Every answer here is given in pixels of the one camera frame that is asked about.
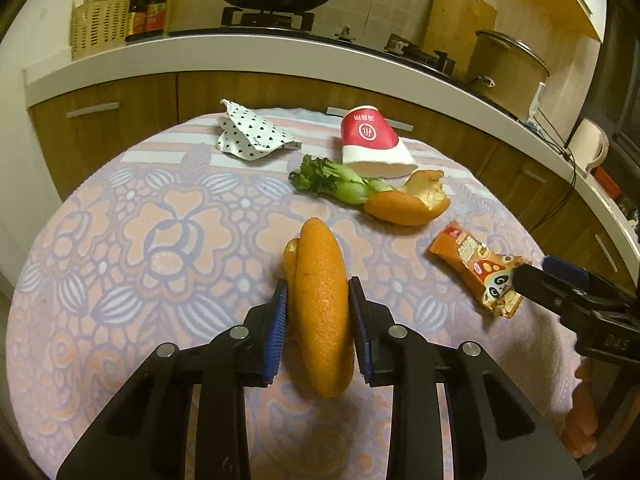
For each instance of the black glass gas stove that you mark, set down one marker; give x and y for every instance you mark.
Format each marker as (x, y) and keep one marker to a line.
(310, 42)

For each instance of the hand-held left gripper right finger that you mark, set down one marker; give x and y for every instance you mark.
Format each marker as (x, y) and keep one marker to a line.
(361, 335)

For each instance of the long orange bread roll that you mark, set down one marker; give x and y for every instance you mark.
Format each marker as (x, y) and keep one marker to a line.
(320, 310)

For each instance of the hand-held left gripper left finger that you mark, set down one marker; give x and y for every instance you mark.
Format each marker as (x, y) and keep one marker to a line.
(274, 335)

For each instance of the black burner grate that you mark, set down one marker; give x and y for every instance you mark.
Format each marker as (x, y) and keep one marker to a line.
(420, 52)

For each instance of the red and white paper cup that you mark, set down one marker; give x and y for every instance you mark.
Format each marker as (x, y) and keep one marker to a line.
(367, 132)

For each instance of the orange snack wrapper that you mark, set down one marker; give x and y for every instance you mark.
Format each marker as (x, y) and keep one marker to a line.
(470, 255)

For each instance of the torn bread roll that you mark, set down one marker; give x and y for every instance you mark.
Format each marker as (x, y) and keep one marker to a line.
(395, 207)

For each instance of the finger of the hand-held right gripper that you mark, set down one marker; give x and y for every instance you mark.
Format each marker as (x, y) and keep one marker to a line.
(565, 267)
(542, 287)

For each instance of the wooden cutting board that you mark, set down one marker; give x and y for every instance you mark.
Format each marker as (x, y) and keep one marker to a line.
(455, 15)

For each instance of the brown rice cooker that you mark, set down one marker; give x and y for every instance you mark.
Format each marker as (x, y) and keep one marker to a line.
(505, 75)

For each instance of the green bok choy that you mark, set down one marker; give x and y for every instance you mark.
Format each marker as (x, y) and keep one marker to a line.
(345, 187)

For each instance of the white polka dot wrapper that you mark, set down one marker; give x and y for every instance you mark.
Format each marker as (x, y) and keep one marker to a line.
(250, 132)

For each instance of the yellow plastic utensil basket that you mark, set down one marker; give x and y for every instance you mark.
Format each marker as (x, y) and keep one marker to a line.
(100, 27)

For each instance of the person's right hand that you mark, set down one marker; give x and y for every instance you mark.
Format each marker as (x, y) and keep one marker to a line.
(582, 405)

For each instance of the white electric kettle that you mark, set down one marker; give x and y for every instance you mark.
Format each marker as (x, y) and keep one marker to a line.
(587, 145)

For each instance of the red tray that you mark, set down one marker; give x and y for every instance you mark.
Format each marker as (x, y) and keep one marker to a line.
(607, 182)

